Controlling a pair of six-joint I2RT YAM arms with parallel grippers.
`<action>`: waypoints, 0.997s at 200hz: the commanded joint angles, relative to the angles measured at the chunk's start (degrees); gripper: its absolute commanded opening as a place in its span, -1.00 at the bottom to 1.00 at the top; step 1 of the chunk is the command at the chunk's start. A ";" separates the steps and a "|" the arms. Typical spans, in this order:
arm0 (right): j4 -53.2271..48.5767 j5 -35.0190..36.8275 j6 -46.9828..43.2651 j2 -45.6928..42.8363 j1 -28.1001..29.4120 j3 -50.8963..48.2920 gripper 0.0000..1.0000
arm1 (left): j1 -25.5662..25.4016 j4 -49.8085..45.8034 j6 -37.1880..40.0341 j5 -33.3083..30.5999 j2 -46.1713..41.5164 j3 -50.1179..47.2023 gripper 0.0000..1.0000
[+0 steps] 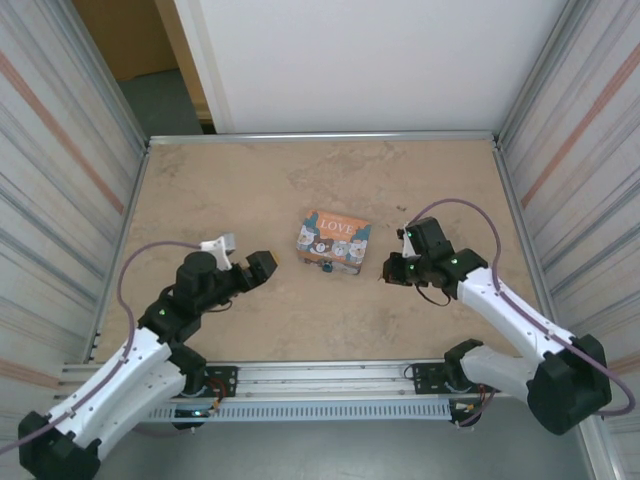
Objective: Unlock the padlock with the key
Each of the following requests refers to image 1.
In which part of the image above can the orange LOVE bear box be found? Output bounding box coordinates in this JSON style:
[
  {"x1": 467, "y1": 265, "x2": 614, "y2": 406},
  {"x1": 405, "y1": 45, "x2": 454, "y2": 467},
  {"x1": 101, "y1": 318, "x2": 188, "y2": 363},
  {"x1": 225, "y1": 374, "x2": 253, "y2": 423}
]
[{"x1": 294, "y1": 207, "x2": 374, "y2": 277}]

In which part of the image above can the aluminium table side bar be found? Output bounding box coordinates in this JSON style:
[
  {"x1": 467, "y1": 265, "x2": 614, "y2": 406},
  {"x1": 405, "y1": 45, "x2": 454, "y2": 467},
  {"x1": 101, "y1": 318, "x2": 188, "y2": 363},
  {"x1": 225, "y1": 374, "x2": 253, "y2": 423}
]
[
  {"x1": 492, "y1": 144, "x2": 569, "y2": 344},
  {"x1": 88, "y1": 144, "x2": 151, "y2": 362}
]

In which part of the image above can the brown board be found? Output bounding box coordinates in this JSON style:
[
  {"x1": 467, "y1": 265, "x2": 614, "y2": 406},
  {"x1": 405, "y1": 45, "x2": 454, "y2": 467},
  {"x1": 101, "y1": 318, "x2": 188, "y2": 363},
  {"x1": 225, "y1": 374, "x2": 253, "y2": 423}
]
[{"x1": 72, "y1": 0, "x2": 179, "y2": 81}]

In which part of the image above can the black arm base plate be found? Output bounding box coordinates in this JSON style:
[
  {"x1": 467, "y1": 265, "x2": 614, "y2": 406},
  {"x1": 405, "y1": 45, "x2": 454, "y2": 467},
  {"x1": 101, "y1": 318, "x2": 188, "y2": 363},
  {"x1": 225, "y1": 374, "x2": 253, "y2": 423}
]
[
  {"x1": 202, "y1": 365, "x2": 239, "y2": 399},
  {"x1": 410, "y1": 362, "x2": 451, "y2": 396}
]

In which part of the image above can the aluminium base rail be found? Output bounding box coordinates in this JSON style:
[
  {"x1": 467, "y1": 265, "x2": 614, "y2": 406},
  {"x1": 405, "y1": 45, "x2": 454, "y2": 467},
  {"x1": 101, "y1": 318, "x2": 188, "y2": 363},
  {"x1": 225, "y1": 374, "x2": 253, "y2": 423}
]
[{"x1": 62, "y1": 360, "x2": 586, "y2": 401}]

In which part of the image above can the aluminium table frame bar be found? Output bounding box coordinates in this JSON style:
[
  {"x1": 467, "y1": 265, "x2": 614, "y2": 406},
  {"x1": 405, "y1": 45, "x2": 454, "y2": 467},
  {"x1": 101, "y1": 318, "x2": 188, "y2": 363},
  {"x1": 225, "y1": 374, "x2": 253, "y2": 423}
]
[{"x1": 147, "y1": 130, "x2": 501, "y2": 149}]

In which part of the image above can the grey slotted cable duct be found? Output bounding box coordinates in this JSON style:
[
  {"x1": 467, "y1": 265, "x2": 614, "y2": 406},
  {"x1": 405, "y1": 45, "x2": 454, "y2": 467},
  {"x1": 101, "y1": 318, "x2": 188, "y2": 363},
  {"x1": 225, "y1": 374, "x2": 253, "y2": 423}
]
[{"x1": 149, "y1": 399, "x2": 454, "y2": 424}]

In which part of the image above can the white door frame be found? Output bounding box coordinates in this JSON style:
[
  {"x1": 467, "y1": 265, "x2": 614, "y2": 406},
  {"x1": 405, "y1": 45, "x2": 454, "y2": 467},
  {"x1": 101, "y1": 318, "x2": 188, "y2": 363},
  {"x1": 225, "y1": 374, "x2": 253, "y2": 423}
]
[{"x1": 172, "y1": 0, "x2": 236, "y2": 135}]

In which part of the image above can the aluminium frame post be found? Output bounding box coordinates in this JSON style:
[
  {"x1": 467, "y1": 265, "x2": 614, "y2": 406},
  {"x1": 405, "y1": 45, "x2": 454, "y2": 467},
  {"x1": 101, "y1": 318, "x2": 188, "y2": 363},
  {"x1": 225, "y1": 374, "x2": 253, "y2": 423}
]
[
  {"x1": 497, "y1": 0, "x2": 609, "y2": 149},
  {"x1": 47, "y1": 0, "x2": 151, "y2": 151}
]

